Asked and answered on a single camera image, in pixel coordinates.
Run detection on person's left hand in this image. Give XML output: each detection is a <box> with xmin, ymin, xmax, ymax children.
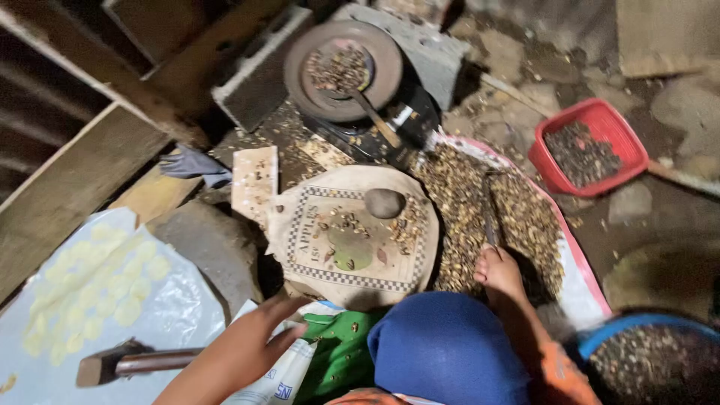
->
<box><xmin>194</xmin><ymin>295</ymin><xmax>314</xmax><ymax>404</ymax></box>

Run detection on white printed sack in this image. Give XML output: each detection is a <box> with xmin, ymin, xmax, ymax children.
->
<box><xmin>221</xmin><ymin>298</ymin><xmax>345</xmax><ymax>405</ymax></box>

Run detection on clear plastic sheet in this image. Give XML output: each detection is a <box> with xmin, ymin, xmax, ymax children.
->
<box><xmin>0</xmin><ymin>207</ymin><xmax>227</xmax><ymax>405</ymax></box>

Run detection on green cloth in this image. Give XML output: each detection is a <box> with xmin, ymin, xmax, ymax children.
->
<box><xmin>292</xmin><ymin>309</ymin><xmax>390</xmax><ymax>405</ymax></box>

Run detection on printed sack cloth on slab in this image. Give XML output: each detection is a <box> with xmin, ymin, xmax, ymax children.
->
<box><xmin>265</xmin><ymin>164</ymin><xmax>441</xmax><ymax>311</ymax></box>

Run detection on large grey rock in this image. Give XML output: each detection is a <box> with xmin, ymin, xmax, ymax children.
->
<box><xmin>147</xmin><ymin>199</ymin><xmax>265</xmax><ymax>323</ymax></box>

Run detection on flattened green patty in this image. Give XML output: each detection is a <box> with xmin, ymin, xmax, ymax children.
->
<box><xmin>328</xmin><ymin>225</ymin><xmax>375</xmax><ymax>272</ymax></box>

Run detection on group of pale round crackers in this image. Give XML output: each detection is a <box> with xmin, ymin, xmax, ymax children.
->
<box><xmin>22</xmin><ymin>222</ymin><xmax>172</xmax><ymax>368</ymax></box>

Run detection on small wooden board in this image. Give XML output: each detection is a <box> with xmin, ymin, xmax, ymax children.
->
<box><xmin>231</xmin><ymin>145</ymin><xmax>280</xmax><ymax>227</ymax></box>

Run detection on wooden plank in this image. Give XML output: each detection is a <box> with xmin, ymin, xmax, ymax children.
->
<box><xmin>109</xmin><ymin>165</ymin><xmax>203</xmax><ymax>227</ymax></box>

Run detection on dark grey cloth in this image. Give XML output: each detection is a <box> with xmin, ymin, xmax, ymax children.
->
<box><xmin>159</xmin><ymin>144</ymin><xmax>233</xmax><ymax>190</ymax></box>

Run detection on person's blue-clad knee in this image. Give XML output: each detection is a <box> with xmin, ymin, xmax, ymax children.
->
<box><xmin>367</xmin><ymin>291</ymin><xmax>532</xmax><ymax>405</ymax></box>

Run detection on grey pounding stone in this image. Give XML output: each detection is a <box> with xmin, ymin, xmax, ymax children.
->
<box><xmin>364</xmin><ymin>188</ymin><xmax>407</xmax><ymax>220</ymax></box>

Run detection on scattered seeds on printed cloth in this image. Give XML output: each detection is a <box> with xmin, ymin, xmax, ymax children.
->
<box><xmin>315</xmin><ymin>194</ymin><xmax>431</xmax><ymax>257</ymax></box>

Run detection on heap of brown seed shells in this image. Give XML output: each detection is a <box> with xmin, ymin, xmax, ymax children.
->
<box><xmin>412</xmin><ymin>143</ymin><xmax>567</xmax><ymax>300</ymax></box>

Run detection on grey concrete block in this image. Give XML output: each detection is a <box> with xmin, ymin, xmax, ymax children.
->
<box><xmin>211</xmin><ymin>6</ymin><xmax>314</xmax><ymax>134</ymax></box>
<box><xmin>331</xmin><ymin>2</ymin><xmax>471</xmax><ymax>111</ymax></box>

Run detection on person's foot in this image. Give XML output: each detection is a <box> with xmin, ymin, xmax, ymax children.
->
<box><xmin>473</xmin><ymin>244</ymin><xmax>530</xmax><ymax>307</ymax></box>

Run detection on knife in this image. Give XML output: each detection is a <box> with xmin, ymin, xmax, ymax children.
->
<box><xmin>480</xmin><ymin>173</ymin><xmax>503</xmax><ymax>249</ymax></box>

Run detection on black stove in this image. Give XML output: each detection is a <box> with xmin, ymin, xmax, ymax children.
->
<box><xmin>303</xmin><ymin>84</ymin><xmax>443</xmax><ymax>171</ymax></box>

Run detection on roasted seeds in pan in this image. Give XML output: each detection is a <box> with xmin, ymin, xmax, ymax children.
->
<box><xmin>305</xmin><ymin>44</ymin><xmax>373</xmax><ymax>95</ymax></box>

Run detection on round metal roasting pan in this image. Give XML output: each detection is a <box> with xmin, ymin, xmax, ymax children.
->
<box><xmin>283</xmin><ymin>19</ymin><xmax>404</xmax><ymax>124</ymax></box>

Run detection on white and pink sack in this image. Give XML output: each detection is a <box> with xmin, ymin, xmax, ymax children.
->
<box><xmin>409</xmin><ymin>130</ymin><xmax>613</xmax><ymax>318</ymax></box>

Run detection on thin wooden stick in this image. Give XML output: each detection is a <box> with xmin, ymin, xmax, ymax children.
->
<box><xmin>480</xmin><ymin>72</ymin><xmax>559</xmax><ymax>120</ymax></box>

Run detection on dark seeds in red basket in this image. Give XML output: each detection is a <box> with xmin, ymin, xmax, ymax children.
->
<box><xmin>543</xmin><ymin>120</ymin><xmax>624</xmax><ymax>189</ymax></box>

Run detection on blue plastic basin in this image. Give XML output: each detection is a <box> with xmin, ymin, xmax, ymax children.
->
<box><xmin>573</xmin><ymin>311</ymin><xmax>720</xmax><ymax>405</ymax></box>

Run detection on seeds in blue basin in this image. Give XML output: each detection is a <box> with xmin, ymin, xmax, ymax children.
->
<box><xmin>588</xmin><ymin>325</ymin><xmax>720</xmax><ymax>405</ymax></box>

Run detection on red plastic basket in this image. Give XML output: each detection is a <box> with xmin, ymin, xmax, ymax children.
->
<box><xmin>527</xmin><ymin>98</ymin><xmax>651</xmax><ymax>199</ymax></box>

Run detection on long wooden stick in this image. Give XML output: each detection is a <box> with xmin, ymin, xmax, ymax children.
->
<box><xmin>647</xmin><ymin>160</ymin><xmax>720</xmax><ymax>199</ymax></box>

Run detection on hammer with wooden handle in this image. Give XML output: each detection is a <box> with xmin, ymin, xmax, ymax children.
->
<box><xmin>76</xmin><ymin>337</ymin><xmax>206</xmax><ymax>389</ymax></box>

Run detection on wooden frame structure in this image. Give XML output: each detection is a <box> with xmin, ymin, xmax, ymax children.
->
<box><xmin>0</xmin><ymin>0</ymin><xmax>285</xmax><ymax>307</ymax></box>

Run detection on wooden-handled spatula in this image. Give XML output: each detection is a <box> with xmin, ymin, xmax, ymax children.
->
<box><xmin>348</xmin><ymin>89</ymin><xmax>404</xmax><ymax>150</ymax></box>

